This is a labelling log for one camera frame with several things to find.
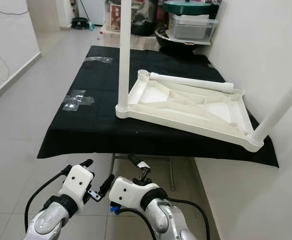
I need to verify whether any clear tape strip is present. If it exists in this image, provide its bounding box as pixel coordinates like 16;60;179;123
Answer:
85;56;113;64

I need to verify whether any beige patterned cloth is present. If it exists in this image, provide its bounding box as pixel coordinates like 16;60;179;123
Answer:
101;31;159;50

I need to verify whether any black wok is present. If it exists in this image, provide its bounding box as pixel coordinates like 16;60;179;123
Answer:
155;27;211;53

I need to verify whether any black round floor device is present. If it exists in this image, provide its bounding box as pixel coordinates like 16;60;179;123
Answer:
71;17;92;30

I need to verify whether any black bag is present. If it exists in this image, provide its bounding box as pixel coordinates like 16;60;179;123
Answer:
131;0;161;37

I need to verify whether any red printed box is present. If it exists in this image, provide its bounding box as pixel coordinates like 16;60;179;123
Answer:
108;4;122;32

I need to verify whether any clear plastic storage box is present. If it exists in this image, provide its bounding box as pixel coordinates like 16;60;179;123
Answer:
167;14;220;43

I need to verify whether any white appliance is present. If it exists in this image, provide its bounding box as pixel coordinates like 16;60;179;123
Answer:
81;0;106;23

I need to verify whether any green pot lid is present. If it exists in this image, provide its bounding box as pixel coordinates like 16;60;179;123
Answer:
163;0;212;16

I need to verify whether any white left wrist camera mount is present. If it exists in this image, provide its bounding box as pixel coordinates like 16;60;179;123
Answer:
61;165;95;203

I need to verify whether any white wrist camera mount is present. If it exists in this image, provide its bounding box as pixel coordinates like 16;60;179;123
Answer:
109;176;154;212
61;165;95;203

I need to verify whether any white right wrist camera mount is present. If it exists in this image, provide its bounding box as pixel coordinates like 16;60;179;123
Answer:
109;176;154;212

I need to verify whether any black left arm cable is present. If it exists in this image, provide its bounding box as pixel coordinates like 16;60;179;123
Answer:
23;167;66;233

